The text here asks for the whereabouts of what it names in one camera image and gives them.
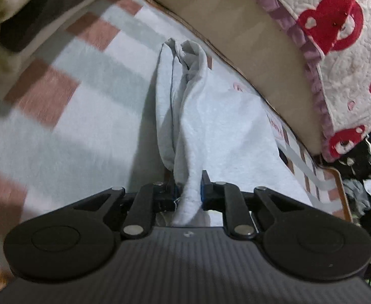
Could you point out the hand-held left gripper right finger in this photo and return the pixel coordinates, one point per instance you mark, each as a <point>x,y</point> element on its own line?
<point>205,193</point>

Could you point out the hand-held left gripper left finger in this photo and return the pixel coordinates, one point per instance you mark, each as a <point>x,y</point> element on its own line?
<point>168,201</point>

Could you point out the light grey printed t-shirt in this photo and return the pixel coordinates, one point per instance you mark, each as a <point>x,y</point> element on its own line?
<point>210,126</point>

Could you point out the checkered mat with black dog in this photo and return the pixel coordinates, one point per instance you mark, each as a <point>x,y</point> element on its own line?
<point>77,117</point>

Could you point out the beige bed base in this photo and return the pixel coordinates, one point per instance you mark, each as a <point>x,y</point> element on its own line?
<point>236,38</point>

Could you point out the dark clutter pile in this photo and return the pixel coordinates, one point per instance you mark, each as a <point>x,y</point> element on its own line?
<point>363,171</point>

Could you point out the white quilt with red bears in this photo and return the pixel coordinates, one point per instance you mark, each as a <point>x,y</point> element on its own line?
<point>347,69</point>

